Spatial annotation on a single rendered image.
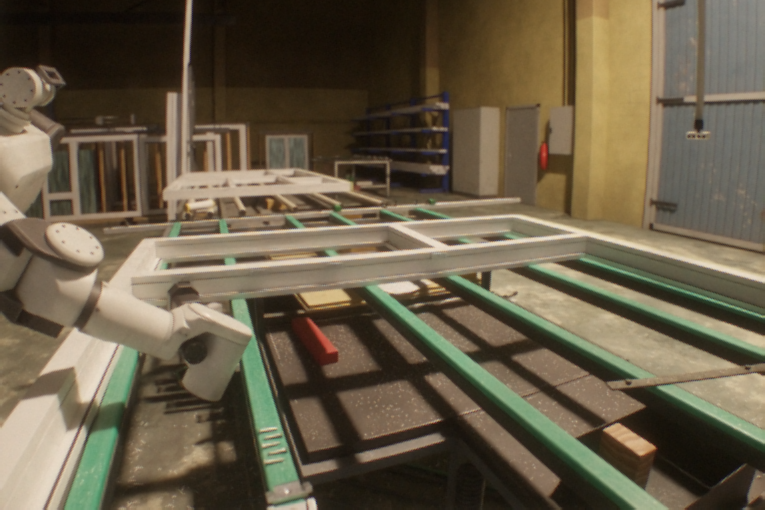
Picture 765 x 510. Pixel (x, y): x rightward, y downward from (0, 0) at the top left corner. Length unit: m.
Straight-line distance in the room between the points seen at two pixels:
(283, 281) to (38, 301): 0.64
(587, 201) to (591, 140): 1.04
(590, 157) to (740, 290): 6.78
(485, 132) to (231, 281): 9.39
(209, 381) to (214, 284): 0.45
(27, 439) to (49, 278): 0.18
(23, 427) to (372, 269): 0.86
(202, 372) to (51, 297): 0.23
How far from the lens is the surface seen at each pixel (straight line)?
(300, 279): 1.13
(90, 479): 0.61
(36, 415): 0.62
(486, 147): 10.26
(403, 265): 1.20
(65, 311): 0.62
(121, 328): 0.63
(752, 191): 6.81
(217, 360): 0.68
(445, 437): 1.11
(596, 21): 8.28
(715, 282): 1.32
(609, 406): 1.25
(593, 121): 7.98
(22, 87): 0.90
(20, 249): 0.61
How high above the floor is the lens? 1.23
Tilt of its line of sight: 10 degrees down
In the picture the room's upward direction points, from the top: straight up
